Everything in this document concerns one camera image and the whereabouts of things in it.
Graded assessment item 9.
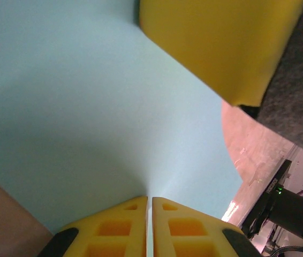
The light blue paper sheet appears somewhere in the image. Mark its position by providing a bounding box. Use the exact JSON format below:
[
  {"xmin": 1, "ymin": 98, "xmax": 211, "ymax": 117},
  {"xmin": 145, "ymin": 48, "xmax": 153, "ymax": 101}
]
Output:
[{"xmin": 0, "ymin": 0, "xmax": 245, "ymax": 257}]

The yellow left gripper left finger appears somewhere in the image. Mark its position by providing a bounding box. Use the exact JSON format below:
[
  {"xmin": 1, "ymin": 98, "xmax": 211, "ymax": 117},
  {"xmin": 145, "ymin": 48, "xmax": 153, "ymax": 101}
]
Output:
[{"xmin": 37, "ymin": 196, "xmax": 148, "ymax": 257}]

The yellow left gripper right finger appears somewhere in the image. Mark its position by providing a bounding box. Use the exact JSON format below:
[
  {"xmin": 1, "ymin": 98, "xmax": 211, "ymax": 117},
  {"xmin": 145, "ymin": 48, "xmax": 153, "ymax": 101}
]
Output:
[{"xmin": 152, "ymin": 197, "xmax": 259, "ymax": 257}]

